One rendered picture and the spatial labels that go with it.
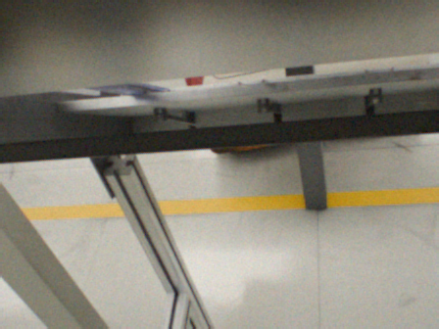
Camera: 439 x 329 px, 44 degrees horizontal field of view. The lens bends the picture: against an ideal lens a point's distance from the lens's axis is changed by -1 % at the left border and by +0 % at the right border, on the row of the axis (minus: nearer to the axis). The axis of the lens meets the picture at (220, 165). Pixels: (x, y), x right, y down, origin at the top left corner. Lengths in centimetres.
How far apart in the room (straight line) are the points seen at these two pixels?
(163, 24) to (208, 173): 145
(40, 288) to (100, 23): 77
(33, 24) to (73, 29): 1
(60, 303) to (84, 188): 82
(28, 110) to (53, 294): 47
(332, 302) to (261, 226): 29
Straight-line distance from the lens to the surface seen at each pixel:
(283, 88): 49
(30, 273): 88
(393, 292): 133
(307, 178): 137
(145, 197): 81
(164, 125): 71
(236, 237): 145
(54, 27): 17
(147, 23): 17
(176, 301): 101
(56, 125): 55
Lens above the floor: 115
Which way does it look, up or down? 45 degrees down
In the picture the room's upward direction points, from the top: 17 degrees counter-clockwise
